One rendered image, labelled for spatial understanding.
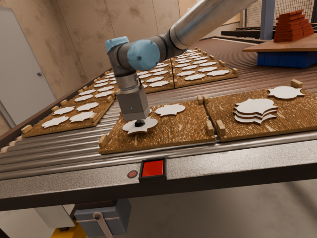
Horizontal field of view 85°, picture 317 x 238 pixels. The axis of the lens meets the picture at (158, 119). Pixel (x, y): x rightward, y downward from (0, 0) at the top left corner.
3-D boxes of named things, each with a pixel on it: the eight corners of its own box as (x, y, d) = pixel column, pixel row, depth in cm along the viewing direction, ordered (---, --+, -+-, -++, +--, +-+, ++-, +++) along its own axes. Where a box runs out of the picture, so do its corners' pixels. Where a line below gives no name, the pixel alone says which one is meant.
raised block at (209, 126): (214, 135, 56) (213, 128, 55) (208, 136, 56) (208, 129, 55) (211, 126, 61) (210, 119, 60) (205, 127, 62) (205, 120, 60)
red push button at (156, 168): (163, 178, 47) (162, 174, 46) (142, 180, 48) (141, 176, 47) (164, 163, 52) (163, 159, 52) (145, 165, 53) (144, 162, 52)
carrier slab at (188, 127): (215, 141, 56) (215, 137, 55) (99, 154, 63) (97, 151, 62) (201, 101, 87) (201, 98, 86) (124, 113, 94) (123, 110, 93)
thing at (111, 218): (129, 244, 56) (111, 208, 49) (89, 247, 58) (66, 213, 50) (134, 212, 66) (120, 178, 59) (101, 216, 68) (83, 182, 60)
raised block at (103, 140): (103, 148, 63) (101, 142, 61) (99, 148, 63) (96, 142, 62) (109, 139, 68) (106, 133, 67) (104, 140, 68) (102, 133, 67)
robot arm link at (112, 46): (110, 38, 48) (98, 42, 54) (121, 78, 52) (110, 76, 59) (134, 34, 52) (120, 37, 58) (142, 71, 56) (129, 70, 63)
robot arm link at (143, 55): (167, 32, 46) (144, 37, 54) (133, 42, 40) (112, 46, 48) (172, 62, 49) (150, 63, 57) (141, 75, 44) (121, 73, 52)
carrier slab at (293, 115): (369, 123, 49) (371, 118, 49) (221, 142, 55) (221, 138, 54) (291, 87, 80) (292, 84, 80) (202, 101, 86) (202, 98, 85)
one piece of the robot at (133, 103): (145, 73, 62) (154, 113, 70) (122, 77, 65) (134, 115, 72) (137, 80, 54) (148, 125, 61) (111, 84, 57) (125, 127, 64)
